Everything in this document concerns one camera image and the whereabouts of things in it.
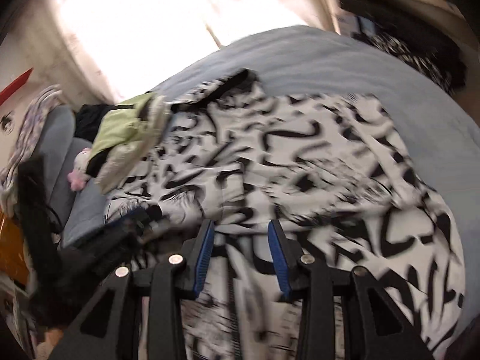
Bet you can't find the folded purple floral blanket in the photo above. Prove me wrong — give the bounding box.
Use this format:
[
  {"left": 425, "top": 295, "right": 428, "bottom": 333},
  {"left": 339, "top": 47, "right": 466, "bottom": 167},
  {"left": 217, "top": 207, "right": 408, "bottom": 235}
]
[{"left": 1, "top": 85, "right": 62, "bottom": 218}]

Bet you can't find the black white patterned chair cloth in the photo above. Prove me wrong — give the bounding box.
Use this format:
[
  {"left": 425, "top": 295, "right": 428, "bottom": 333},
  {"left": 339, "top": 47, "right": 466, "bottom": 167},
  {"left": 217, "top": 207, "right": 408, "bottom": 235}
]
[{"left": 352, "top": 33, "right": 467, "bottom": 95}]

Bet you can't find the black white graffiti print jacket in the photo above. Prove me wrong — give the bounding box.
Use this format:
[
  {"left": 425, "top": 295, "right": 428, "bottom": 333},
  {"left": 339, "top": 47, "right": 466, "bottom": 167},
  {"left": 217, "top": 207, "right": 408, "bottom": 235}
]
[{"left": 105, "top": 69, "right": 465, "bottom": 359}]

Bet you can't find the Hello Kitty plush toy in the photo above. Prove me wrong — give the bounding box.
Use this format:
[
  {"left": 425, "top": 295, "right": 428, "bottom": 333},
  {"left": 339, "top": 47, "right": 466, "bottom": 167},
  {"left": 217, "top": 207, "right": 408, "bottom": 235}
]
[{"left": 67, "top": 148, "right": 91, "bottom": 192}]

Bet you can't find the red wall shelf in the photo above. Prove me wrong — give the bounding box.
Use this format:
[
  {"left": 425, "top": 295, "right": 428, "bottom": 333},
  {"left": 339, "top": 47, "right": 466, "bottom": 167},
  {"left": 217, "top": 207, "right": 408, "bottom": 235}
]
[{"left": 0, "top": 67, "right": 33, "bottom": 105}]

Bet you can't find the folded blue quilt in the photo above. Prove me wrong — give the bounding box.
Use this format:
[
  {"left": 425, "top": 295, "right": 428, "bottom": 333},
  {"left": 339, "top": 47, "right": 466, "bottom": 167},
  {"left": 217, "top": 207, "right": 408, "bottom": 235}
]
[{"left": 34, "top": 105, "right": 88, "bottom": 228}]

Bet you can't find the blue bed cover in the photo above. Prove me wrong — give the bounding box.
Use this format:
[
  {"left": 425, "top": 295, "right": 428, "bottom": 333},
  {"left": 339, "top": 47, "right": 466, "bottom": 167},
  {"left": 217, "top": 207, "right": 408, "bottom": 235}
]
[{"left": 156, "top": 26, "right": 479, "bottom": 340}]

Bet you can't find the folded cream puffer jacket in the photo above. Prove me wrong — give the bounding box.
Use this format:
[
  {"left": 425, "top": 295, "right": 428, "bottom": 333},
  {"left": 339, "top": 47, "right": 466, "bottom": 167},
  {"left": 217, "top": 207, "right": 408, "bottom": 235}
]
[{"left": 86, "top": 93, "right": 171, "bottom": 194}]

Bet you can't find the folded light green garment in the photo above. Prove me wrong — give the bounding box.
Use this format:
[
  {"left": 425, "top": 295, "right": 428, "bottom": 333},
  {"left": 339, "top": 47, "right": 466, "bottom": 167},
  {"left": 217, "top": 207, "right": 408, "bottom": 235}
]
[{"left": 87, "top": 93, "right": 155, "bottom": 176}]

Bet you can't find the black clothing pile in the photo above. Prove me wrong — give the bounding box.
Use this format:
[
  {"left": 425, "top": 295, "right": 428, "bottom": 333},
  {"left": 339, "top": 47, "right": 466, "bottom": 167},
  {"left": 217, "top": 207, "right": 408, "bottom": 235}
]
[{"left": 74, "top": 104, "right": 116, "bottom": 143}]

